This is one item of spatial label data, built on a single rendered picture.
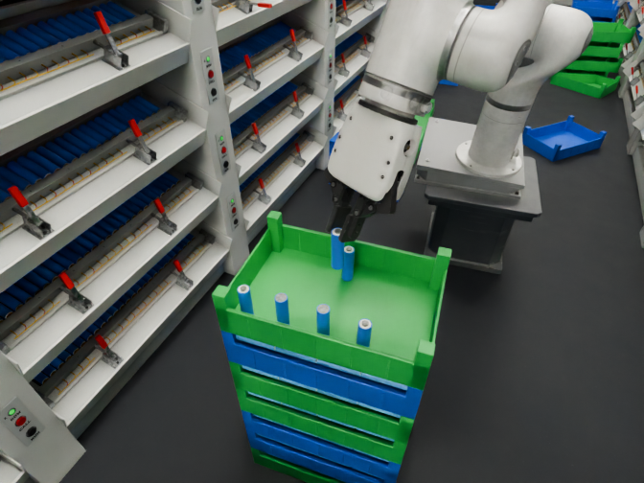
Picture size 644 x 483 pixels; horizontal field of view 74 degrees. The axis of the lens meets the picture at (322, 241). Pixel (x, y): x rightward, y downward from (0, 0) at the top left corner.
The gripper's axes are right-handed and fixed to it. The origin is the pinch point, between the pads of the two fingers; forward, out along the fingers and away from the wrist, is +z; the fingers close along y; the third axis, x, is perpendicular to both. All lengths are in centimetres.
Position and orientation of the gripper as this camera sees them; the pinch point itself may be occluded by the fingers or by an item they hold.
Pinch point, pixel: (345, 222)
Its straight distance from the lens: 57.6
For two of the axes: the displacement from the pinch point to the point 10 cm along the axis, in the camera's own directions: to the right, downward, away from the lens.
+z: -3.2, 8.6, 3.9
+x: -6.8, 0.7, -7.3
